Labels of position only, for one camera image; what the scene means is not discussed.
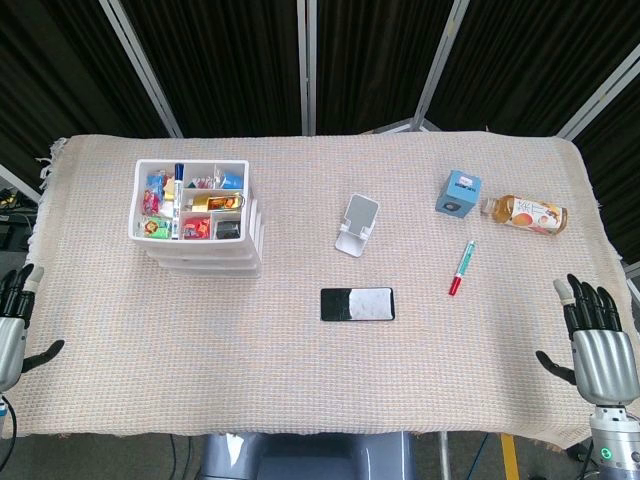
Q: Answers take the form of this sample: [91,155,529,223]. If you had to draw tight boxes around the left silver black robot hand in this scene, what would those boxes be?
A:
[0,264,66,394]

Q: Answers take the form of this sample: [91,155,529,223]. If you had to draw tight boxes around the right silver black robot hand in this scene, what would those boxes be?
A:
[535,273,637,405]

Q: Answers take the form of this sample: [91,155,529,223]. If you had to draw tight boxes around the clear plastic organizer box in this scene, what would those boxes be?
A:
[137,240,257,255]

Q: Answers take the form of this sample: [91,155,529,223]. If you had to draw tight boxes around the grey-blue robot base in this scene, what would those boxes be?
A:
[199,432,416,480]

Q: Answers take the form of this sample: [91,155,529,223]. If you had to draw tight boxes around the white drawer organizer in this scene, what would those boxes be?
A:
[128,158,265,279]

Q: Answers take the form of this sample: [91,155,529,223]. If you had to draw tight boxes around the tea bottle with orange label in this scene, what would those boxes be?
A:
[480,193,569,236]

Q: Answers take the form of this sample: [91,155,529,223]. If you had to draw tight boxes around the red green marker pen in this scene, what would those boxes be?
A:
[448,239,477,298]

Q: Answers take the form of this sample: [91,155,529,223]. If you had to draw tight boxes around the metal table leg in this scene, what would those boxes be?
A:
[438,432,451,480]

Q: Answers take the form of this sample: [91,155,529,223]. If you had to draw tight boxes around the green candy packet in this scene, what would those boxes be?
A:
[142,218,174,239]

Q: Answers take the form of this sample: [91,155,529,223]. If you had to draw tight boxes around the black folding screen panel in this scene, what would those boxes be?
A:
[99,0,319,139]
[414,0,640,139]
[0,0,182,201]
[557,47,640,266]
[297,0,471,136]

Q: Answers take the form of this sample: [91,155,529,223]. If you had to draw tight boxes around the red candy packet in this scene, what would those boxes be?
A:
[182,217,212,240]

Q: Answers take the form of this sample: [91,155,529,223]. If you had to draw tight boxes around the blue-capped whiteboard marker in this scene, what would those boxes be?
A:
[171,162,187,241]

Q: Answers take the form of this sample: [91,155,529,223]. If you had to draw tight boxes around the small blue cardboard box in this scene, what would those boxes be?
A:
[434,169,484,218]

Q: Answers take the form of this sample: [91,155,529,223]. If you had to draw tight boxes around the black smartphone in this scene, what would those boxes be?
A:
[320,286,397,323]

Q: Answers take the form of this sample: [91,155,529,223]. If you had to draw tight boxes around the beige woven tablecloth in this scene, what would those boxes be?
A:
[0,130,632,449]

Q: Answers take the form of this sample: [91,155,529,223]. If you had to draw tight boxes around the white folding phone stand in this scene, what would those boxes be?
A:
[334,193,380,259]

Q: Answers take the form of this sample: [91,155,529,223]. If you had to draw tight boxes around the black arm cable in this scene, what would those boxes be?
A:
[2,397,19,442]

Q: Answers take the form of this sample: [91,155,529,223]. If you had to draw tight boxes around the dark equipment with cables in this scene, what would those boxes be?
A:
[0,184,40,261]

